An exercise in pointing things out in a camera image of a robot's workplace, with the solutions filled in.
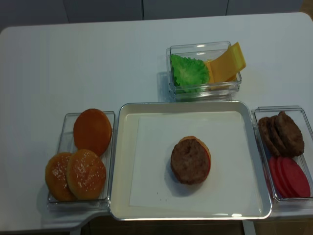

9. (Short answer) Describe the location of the yellow cheese slice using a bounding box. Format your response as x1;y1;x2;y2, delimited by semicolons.
210;42;246;83

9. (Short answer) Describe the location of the green lettuce leaf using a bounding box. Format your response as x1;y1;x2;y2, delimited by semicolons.
170;54;210;93

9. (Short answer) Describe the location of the clear lettuce cheese container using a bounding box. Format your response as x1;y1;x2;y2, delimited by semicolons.
166;41;242;102

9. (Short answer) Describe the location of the brown patty on tray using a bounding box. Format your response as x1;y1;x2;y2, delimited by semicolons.
170;140;208;185

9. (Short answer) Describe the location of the metal serving tray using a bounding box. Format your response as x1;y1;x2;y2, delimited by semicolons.
109;101;271;220

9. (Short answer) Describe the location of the plain orange bun half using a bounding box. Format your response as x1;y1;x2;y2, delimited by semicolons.
73;109;112;156

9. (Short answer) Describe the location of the red tomato slice on tray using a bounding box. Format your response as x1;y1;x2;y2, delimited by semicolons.
205;147;211;177

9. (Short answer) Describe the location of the orange cheese slice in container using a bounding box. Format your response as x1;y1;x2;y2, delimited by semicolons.
204;60;237;90

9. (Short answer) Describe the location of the right sesame bun top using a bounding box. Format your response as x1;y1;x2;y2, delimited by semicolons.
66;149;107;200

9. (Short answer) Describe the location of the sesame bun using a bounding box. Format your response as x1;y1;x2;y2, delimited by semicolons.
66;149;107;200
45;152;76;201

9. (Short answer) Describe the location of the clear bun container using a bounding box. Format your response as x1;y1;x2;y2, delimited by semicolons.
47;111;116;212

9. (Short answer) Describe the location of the white paper sheet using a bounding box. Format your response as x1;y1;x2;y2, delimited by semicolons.
130;112;263;217

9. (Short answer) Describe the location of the back brown patty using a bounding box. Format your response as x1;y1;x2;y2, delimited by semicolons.
258;117;280;157

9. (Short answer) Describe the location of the left sesame bun top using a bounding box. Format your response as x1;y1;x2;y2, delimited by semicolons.
45;152;76;201

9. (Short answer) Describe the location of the middle brown patty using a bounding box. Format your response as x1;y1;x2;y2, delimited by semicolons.
268;116;282;153

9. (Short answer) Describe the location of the back red tomato slice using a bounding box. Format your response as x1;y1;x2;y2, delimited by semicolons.
269;157;288;198

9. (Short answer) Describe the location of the clear patty tomato container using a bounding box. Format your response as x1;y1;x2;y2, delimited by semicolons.
250;106;313;217

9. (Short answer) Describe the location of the front brown patty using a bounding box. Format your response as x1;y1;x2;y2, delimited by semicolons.
275;111;305;157

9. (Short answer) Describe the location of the middle red tomato slice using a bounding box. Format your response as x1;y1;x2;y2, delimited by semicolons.
276;156;293;198

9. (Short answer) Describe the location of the front red tomato slice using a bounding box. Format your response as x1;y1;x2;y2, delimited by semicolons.
279;157;311;198

